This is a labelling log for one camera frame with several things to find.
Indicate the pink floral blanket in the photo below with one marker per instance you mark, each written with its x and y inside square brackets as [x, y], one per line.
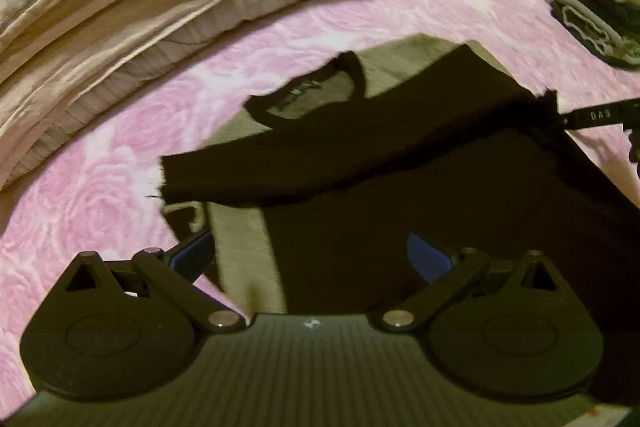
[125, 187]

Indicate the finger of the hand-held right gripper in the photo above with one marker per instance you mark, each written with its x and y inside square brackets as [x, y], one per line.
[565, 119]

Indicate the grey folded garment white trim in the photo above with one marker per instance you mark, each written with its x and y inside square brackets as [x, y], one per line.
[595, 27]

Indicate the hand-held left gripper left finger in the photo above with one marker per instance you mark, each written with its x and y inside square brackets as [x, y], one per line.
[192, 257]

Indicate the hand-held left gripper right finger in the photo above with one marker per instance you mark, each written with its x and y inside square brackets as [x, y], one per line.
[425, 258]

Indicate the grey and black sweater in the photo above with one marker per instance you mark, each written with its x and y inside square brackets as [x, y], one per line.
[400, 132]

